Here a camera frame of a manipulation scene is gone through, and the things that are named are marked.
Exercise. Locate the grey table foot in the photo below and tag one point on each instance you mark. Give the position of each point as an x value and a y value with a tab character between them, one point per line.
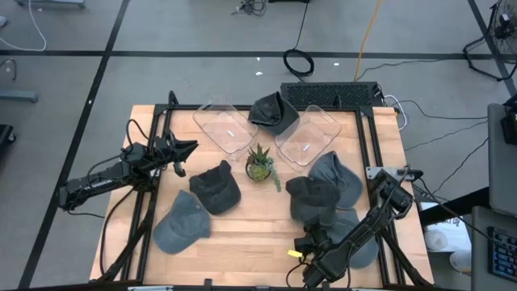
48	3
18	96

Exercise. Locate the black perforated computer case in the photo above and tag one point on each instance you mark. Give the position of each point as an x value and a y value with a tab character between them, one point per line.
323	94

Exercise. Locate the black aluminium table frame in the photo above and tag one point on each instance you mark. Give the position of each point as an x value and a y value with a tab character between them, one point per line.
182	107

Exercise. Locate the grey baseball cap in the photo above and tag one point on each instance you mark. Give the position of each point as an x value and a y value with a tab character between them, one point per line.
365	256
182	226
339	178

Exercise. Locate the black floor fan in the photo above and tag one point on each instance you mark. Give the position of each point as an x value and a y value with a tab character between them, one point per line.
505	20

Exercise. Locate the black desk device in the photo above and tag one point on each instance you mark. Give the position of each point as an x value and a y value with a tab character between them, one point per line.
509	129

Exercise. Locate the black floor stand base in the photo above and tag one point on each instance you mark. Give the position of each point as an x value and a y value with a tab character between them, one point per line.
6	133

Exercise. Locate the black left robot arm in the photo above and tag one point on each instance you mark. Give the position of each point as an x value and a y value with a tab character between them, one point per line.
93	184

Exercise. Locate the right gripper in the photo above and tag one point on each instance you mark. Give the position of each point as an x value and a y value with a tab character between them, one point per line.
322	242

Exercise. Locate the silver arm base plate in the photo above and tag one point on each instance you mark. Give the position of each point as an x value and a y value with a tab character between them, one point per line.
373	173

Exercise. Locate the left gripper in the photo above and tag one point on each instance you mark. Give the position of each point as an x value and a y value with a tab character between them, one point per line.
165	150

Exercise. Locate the white paper roll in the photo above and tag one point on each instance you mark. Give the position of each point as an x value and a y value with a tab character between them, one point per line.
436	240

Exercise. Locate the potted succulent plant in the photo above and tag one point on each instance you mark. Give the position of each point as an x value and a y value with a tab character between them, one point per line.
257	169

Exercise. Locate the clear plastic bin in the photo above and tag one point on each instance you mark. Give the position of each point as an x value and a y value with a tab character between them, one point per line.
218	121
319	129

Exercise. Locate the black baseball cap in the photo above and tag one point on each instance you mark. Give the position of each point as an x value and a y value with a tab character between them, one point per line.
278	117
313	198
216	190

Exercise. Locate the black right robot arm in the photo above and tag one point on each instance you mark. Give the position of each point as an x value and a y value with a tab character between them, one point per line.
363	230

